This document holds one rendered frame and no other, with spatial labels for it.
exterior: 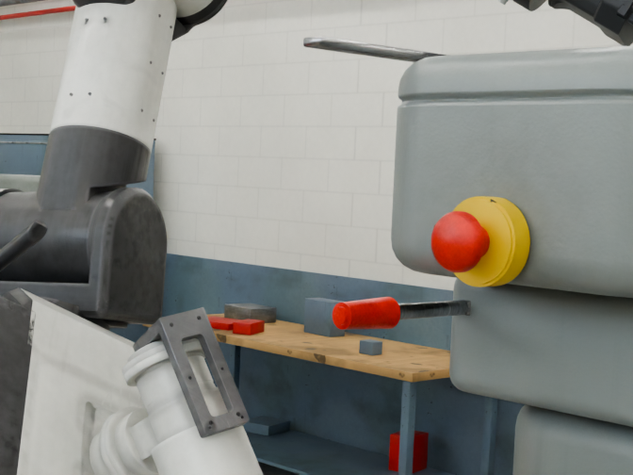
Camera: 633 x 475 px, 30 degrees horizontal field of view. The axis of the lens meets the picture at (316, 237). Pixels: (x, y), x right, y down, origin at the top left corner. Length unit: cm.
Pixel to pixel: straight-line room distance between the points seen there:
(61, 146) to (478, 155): 38
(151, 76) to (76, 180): 12
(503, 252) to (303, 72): 669
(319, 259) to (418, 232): 643
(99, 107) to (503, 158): 38
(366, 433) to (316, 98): 206
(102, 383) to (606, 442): 38
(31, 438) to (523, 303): 37
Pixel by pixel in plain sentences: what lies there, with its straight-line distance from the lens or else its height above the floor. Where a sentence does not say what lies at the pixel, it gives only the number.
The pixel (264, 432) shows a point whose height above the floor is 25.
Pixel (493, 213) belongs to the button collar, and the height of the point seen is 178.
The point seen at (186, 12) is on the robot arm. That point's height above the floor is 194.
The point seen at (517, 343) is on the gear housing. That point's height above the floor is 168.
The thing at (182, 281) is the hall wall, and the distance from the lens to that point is 832.
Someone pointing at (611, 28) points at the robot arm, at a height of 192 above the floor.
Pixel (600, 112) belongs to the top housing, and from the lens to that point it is 76.
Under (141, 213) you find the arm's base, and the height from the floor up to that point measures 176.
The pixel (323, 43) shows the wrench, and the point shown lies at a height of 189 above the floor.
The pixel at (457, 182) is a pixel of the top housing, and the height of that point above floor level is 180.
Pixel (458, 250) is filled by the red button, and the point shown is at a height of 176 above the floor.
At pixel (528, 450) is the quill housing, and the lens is 97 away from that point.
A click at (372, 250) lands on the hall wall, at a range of 696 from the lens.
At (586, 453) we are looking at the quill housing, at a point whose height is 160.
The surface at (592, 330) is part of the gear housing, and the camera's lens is 88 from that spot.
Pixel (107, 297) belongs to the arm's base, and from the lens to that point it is 96.
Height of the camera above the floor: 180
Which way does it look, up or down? 3 degrees down
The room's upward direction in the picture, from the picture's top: 3 degrees clockwise
